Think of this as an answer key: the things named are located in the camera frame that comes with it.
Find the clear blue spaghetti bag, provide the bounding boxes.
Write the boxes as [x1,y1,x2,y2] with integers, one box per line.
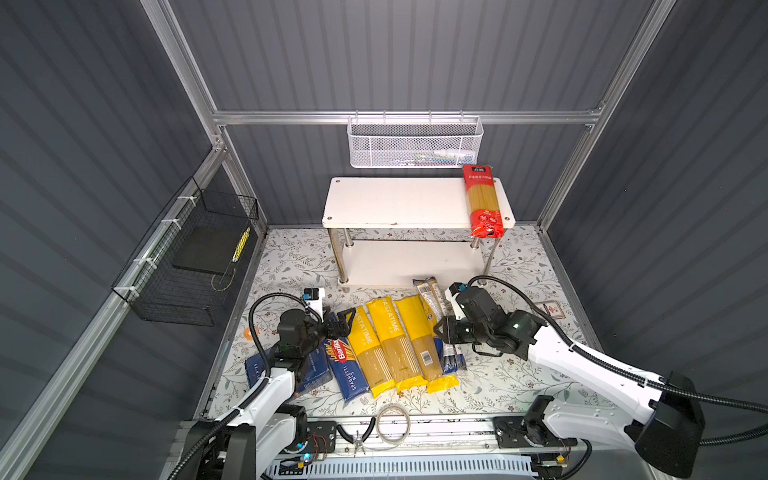
[413,277,467,374]

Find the white two-tier shelf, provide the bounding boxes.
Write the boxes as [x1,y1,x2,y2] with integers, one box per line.
[322,177,501,288]

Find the red spaghetti bag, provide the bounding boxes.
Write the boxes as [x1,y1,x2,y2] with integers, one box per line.
[462,165,505,238]

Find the black wire side basket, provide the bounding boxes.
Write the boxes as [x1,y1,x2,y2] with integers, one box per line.
[113,179,260,327]

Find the yellow pastatime bag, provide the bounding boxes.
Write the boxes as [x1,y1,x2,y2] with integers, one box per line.
[348,306,395,399]
[394,295,460,394]
[366,296,427,392]

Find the yellow Pastatime bag right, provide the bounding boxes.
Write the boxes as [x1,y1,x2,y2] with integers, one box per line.
[394,295,460,394]

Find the yellow Pastatime bag left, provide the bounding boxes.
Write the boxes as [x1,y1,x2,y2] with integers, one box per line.
[348,306,395,399]

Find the floral table mat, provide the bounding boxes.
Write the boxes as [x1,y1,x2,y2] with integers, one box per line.
[204,224,606,418]

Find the white wire wall basket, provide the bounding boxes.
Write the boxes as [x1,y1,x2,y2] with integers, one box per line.
[346,114,484,169]

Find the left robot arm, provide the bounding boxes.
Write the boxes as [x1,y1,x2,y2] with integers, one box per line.
[168,289,356,479]

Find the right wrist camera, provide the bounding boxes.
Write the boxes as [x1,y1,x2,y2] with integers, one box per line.
[444,282,467,320]

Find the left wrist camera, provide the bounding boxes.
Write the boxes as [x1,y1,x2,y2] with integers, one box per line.
[302,287,326,317]

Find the blue Barilla pasta box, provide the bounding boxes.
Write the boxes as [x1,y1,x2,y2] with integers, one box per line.
[244,348,334,395]

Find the yellow Pastatime bag middle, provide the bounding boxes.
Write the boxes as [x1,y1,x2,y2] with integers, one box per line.
[366,296,427,392]

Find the black pliers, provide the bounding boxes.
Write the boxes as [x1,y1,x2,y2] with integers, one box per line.
[336,417,377,456]

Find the blue Barilla spaghetti box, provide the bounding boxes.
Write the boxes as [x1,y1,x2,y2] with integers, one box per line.
[324,339,369,403]

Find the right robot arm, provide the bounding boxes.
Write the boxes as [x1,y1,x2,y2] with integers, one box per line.
[434,276,767,478]

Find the coiled white cable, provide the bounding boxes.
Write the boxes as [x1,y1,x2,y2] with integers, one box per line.
[375,404,412,446]

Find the small framed card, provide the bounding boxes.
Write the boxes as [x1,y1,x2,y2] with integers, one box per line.
[537,301,566,319]

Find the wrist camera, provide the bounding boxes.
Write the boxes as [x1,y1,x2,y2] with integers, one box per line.
[302,287,326,317]
[444,282,467,320]

